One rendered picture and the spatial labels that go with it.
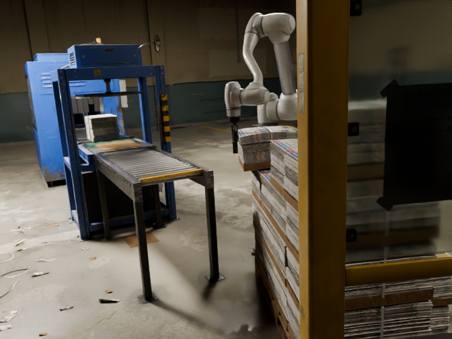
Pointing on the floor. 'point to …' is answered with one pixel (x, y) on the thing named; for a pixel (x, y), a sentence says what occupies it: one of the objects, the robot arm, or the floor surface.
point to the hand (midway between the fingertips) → (235, 147)
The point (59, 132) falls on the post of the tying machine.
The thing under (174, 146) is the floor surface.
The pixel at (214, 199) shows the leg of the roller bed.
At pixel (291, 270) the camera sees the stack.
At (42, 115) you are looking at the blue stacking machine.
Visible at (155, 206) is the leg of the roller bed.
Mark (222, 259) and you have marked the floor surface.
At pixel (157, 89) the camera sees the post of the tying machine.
